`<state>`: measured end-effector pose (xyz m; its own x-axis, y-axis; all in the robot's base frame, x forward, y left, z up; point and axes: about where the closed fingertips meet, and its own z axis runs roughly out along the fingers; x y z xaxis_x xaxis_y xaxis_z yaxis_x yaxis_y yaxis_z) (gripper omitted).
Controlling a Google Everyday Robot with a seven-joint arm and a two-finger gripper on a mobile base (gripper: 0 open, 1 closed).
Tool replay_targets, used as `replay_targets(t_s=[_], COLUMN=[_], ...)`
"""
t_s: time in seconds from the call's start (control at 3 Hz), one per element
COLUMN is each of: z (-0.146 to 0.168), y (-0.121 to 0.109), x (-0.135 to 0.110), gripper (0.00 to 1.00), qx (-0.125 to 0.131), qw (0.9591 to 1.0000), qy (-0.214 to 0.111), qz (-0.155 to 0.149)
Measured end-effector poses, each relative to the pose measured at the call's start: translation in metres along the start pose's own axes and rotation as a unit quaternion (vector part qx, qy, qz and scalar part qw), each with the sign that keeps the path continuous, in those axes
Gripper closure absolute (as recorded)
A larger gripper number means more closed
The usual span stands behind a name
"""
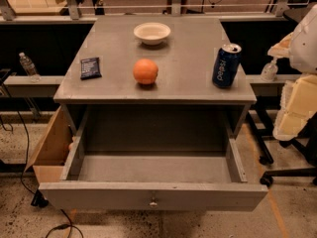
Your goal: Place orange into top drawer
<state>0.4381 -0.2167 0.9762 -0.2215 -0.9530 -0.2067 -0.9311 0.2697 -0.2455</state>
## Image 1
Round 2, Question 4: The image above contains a black office chair base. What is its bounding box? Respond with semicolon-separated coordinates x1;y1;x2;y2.
247;102;317;188

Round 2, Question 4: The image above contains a grey metal side shelf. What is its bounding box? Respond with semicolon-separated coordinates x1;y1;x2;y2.
4;75;63;97

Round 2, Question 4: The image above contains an orange fruit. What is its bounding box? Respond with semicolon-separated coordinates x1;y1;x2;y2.
133;59;159;84

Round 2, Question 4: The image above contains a white ceramic bowl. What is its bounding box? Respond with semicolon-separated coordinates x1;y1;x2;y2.
134;22;171;46

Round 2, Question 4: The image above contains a grey wooden cabinet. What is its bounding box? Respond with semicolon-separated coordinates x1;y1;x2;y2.
53;15;258;141

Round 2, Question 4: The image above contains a clear bottle on right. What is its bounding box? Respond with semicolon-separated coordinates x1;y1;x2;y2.
261;58;278;81

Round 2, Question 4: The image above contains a blue pepsi can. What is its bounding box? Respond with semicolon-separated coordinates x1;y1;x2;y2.
212;44;242;87

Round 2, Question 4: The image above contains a dark blue snack packet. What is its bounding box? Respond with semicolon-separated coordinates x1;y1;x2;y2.
80;58;101;80

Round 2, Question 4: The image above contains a clear plastic water bottle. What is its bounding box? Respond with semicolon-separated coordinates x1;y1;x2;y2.
19;53;41;83

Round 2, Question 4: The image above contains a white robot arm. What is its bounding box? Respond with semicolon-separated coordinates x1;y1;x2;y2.
267;5;317;141

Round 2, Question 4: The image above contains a black power cable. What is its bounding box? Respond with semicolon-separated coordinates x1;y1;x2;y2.
0;82;85;238

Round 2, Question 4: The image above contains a metal drawer knob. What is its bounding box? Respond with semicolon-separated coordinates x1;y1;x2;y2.
149;191;158;208

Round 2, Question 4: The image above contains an open grey top drawer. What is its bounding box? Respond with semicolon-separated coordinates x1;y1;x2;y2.
40;109;267;211

